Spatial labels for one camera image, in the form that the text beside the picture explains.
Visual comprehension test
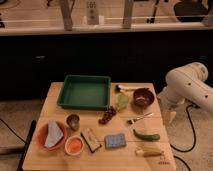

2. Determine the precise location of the light green cup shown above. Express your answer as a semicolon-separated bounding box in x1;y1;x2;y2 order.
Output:
116;93;129;110

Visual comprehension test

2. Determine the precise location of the small white orange bowl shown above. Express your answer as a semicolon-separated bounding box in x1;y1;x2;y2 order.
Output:
65;136;84;156

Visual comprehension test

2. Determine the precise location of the black bar left of table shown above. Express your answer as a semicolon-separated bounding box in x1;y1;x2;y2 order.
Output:
17;120;37;171

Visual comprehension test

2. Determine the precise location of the grey folded cloth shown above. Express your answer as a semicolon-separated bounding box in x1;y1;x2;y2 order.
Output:
44;120;63;148

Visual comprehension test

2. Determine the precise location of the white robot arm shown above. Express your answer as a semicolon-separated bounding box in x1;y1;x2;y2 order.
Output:
157;62;213;125

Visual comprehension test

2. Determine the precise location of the green cucumber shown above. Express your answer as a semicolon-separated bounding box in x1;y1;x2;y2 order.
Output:
133;129;160;141

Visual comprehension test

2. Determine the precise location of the red grape bunch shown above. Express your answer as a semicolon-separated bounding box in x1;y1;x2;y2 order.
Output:
98;106;116;125

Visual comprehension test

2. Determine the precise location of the small paint brush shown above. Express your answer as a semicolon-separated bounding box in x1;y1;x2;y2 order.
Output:
127;112;153;125

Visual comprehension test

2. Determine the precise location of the white handled brush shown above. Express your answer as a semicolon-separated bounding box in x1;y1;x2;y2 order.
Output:
115;84;141;92

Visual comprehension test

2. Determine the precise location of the black floor cable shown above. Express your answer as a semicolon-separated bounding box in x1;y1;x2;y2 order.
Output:
170;104;199;154

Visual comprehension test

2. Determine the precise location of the wooden block eraser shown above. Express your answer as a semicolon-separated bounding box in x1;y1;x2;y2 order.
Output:
81;128;102;153

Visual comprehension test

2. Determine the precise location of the blue sponge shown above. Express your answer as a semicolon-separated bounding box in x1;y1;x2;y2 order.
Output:
104;133;126;149

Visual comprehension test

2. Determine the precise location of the small metal cup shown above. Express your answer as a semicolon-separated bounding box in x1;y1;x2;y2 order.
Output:
66;114;80;131

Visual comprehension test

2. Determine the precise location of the green plastic tray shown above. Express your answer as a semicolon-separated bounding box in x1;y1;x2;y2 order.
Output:
57;75;111;110

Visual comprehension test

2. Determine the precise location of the dark red bowl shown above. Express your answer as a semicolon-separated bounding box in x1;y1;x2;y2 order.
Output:
133;88;155;108

